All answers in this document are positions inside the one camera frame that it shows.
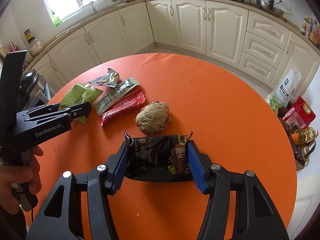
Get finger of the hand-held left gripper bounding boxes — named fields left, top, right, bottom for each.
left=16, top=103, right=70, bottom=121
left=58, top=102, right=92, bottom=125

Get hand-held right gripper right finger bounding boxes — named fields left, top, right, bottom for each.
left=187, top=140, right=290, bottom=240

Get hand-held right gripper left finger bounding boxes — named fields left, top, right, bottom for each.
left=26, top=141, right=129, bottom=240

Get green snack wrapper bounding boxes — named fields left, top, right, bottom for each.
left=58, top=83, right=103, bottom=126

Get black sauce packet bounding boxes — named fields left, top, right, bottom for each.
left=124, top=130, right=198, bottom=182

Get person's left forearm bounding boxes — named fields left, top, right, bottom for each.
left=0, top=205, right=27, bottom=240

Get person's left hand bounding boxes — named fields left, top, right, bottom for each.
left=0, top=145, right=44, bottom=214

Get black pressure cooker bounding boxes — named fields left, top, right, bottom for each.
left=18, top=69, right=51, bottom=108

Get long green white wrapper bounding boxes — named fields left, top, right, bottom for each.
left=93, top=78, right=141, bottom=117

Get red snack wrapper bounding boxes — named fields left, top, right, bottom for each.
left=98, top=90, right=146, bottom=128

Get small silver wrapper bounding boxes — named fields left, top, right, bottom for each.
left=88, top=68, right=121, bottom=88

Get orange round table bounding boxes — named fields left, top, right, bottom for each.
left=26, top=52, right=298, bottom=240

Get glass jar with yellow label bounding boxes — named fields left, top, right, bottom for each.
left=23, top=28, right=44, bottom=57

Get wooden chopstick holder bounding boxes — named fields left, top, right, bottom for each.
left=0, top=41, right=21, bottom=58

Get cardboard box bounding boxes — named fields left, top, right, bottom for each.
left=277, top=107, right=320, bottom=171

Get steel faucet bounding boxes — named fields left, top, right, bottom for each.
left=79, top=0, right=100, bottom=15

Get cooking oil bottle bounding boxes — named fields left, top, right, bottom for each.
left=289, top=126, right=318, bottom=146

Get white rice bag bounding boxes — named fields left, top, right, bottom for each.
left=268, top=66, right=302, bottom=113

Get red gift box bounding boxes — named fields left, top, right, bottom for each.
left=283, top=95, right=316, bottom=131

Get cream lower kitchen cabinets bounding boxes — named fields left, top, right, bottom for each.
left=29, top=0, right=320, bottom=103

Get steel wok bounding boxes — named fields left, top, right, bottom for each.
left=255, top=0, right=295, bottom=18

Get group of condiment bottles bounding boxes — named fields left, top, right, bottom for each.
left=301, top=16, right=320, bottom=50

